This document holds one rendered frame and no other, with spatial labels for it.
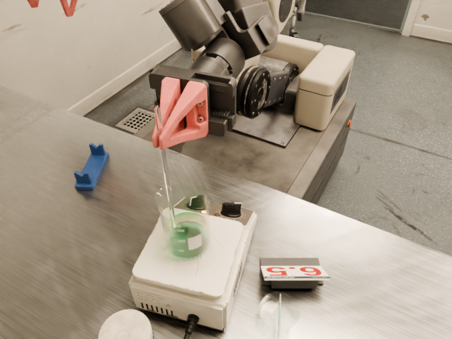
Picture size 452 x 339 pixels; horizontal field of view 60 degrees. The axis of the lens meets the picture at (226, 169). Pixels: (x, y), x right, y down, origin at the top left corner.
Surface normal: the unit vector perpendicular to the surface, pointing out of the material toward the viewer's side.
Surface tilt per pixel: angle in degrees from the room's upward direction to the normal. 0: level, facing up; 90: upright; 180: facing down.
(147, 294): 90
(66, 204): 0
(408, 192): 0
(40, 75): 90
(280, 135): 0
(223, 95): 90
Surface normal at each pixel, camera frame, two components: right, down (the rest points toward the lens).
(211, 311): -0.26, 0.65
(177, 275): 0.00, -0.74
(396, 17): -0.49, 0.59
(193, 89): -0.12, -0.47
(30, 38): 0.88, 0.33
